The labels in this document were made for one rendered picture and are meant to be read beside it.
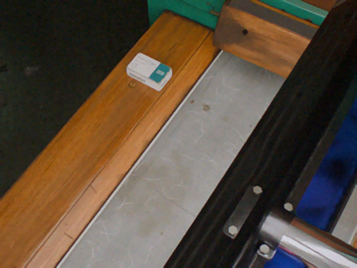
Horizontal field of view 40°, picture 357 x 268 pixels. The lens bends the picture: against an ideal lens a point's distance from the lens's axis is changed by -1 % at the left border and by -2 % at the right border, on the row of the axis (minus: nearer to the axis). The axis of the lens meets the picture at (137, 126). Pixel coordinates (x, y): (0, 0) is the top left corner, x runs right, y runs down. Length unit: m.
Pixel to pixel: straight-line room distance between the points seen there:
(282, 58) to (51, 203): 0.38
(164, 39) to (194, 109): 0.13
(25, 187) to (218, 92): 0.32
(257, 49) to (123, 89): 0.21
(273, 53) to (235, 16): 0.08
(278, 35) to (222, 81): 0.13
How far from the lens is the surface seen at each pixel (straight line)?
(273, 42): 0.71
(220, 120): 0.74
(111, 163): 0.69
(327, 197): 0.33
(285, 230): 0.27
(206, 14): 0.82
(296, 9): 0.72
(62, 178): 0.69
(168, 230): 0.67
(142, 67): 0.75
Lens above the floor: 1.37
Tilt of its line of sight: 58 degrees down
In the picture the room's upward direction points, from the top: 8 degrees counter-clockwise
